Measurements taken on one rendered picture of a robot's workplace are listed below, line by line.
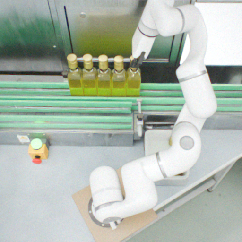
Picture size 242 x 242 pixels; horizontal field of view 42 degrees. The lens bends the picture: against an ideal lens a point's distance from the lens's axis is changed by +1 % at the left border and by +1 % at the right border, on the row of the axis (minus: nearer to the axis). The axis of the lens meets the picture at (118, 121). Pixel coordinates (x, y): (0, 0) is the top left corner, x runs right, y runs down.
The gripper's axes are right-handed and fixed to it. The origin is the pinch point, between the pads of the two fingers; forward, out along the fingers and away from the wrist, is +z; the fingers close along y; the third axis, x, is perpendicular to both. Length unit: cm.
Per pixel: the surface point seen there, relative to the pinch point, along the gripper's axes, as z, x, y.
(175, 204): 85, 51, 25
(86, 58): 3.6, -17.5, 0.7
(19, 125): 36, -39, 14
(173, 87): 15.4, 21.9, -2.9
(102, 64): 3.6, -11.3, 2.0
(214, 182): 79, 75, 11
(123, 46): 6.9, -2.6, -12.5
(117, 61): 0.7, -6.4, 1.9
